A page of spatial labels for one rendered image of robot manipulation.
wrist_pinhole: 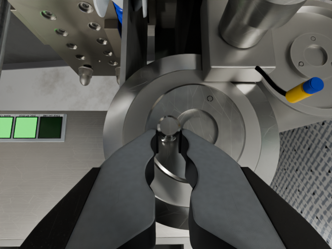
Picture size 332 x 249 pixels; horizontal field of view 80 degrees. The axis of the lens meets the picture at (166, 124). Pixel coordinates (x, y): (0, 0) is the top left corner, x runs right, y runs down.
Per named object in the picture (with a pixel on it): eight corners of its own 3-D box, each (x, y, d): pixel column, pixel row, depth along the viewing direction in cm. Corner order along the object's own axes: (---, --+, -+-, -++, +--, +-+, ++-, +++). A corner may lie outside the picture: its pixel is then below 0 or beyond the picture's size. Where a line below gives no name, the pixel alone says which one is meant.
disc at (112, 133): (271, 54, 18) (290, 230, 15) (269, 57, 19) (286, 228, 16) (107, 51, 18) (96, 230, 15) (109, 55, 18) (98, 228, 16)
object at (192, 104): (255, 178, 14) (149, 188, 14) (243, 176, 16) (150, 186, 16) (237, 78, 15) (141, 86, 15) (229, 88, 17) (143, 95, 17)
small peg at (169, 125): (182, 137, 12) (157, 138, 12) (178, 142, 14) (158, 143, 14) (179, 113, 12) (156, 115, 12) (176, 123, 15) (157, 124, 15)
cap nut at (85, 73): (90, 66, 51) (89, 82, 50) (95, 72, 54) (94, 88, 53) (75, 65, 51) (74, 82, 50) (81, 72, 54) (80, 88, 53)
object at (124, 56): (131, -78, 21) (125, 84, 18) (146, 47, 44) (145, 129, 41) (126, -79, 21) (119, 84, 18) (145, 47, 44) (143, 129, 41)
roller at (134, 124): (256, 69, 18) (268, 208, 15) (200, 125, 43) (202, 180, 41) (125, 67, 17) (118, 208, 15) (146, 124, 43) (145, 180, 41)
